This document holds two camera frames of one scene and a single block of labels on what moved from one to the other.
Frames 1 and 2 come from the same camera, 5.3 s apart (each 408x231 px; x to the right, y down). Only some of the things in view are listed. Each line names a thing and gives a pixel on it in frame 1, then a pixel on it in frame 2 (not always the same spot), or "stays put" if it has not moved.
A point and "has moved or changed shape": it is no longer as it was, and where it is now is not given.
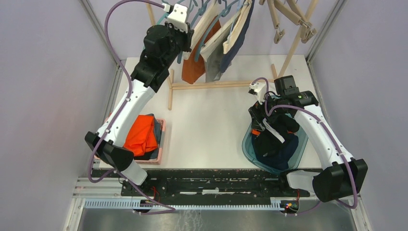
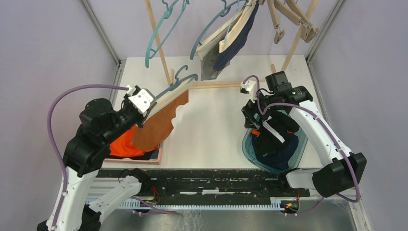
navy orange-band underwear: (281, 160) stays put
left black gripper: (187, 37) → (145, 116)
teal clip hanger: (224, 9) → (178, 82)
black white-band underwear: (276, 129) stays put
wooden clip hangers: (292, 10) stays put
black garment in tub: (286, 123) stays put
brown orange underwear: (194, 67) → (158, 124)
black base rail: (210, 183) stays put
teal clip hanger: (197, 12) has moved or changed shape
